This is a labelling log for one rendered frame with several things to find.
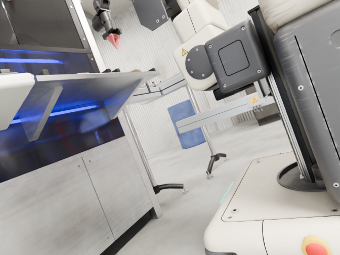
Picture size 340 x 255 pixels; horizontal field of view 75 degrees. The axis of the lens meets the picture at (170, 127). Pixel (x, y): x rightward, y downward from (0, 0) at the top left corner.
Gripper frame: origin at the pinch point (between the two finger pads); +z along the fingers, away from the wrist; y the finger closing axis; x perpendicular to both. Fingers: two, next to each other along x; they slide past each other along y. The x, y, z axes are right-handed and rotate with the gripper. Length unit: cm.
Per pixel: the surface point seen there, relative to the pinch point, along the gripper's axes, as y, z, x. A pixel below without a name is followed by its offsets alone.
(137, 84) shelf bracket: -4.6, 24.0, -0.2
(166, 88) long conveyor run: 30, 20, -83
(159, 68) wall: 186, -67, -330
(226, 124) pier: 85, 98, -345
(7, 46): 27, -10, 43
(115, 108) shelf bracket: 18.4, 30.6, -0.2
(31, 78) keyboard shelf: -35, 29, 71
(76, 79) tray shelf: -14, 22, 44
